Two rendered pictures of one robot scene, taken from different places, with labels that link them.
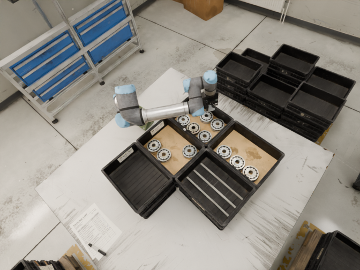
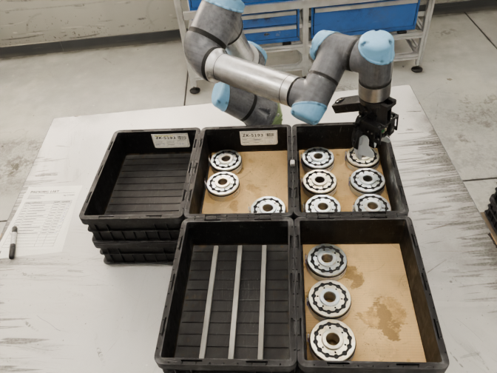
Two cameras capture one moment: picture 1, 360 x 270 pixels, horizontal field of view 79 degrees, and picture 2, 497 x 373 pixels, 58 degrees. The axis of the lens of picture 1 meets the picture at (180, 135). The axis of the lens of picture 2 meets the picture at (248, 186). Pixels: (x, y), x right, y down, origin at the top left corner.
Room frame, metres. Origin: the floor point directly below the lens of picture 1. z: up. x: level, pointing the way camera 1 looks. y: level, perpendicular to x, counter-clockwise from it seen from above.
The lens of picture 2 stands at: (0.01, -0.59, 1.83)
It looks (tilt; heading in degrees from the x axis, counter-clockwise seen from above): 45 degrees down; 42
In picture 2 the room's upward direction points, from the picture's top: 7 degrees counter-clockwise
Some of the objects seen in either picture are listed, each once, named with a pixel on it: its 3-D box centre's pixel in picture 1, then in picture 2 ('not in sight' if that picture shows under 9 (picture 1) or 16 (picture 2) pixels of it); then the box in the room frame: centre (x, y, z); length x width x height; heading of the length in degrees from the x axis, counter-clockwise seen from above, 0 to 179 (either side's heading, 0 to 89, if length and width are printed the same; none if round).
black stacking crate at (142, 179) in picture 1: (138, 177); (149, 183); (0.56, 0.33, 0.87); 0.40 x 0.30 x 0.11; 34
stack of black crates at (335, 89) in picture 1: (322, 93); not in sight; (1.31, -1.57, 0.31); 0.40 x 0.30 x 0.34; 40
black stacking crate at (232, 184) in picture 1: (214, 186); (234, 295); (0.40, -0.14, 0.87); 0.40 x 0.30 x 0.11; 34
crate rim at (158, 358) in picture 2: (214, 184); (231, 284); (0.40, -0.14, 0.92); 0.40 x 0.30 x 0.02; 34
